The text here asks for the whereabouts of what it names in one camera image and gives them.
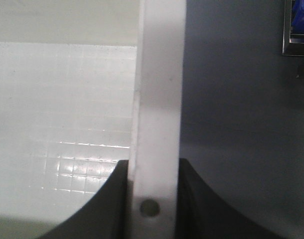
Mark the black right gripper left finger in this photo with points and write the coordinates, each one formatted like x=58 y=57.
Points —
x=103 y=216

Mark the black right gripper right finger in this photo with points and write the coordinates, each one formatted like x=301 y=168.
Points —
x=202 y=214

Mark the white plastic Totelife tote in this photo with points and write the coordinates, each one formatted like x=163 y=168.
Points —
x=83 y=85

